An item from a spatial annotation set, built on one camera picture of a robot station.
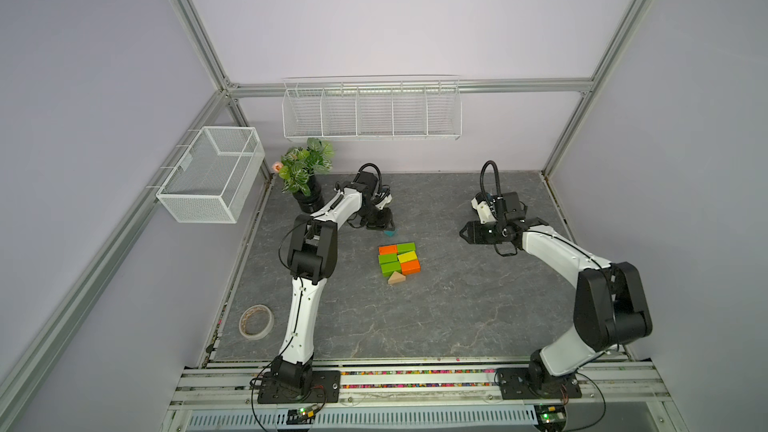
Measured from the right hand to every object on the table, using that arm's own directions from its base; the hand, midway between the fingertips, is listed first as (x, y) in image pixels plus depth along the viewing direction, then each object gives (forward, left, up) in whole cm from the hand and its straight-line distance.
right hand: (465, 230), depth 92 cm
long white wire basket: (+36, +29, +21) cm, 50 cm away
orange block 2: (-8, +17, -8) cm, 21 cm away
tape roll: (-24, +62, -10) cm, 68 cm away
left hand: (+6, +23, -6) cm, 25 cm away
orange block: (-2, +24, -8) cm, 25 cm away
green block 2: (-5, +25, -7) cm, 26 cm away
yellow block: (-5, +18, -7) cm, 20 cm away
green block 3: (-9, +24, -7) cm, 27 cm away
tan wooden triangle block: (-12, +22, -8) cm, 26 cm away
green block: (-1, +18, -8) cm, 20 cm away
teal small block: (+5, +24, -8) cm, 26 cm away
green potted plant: (+12, +50, +16) cm, 54 cm away
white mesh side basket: (+12, +74, +17) cm, 77 cm away
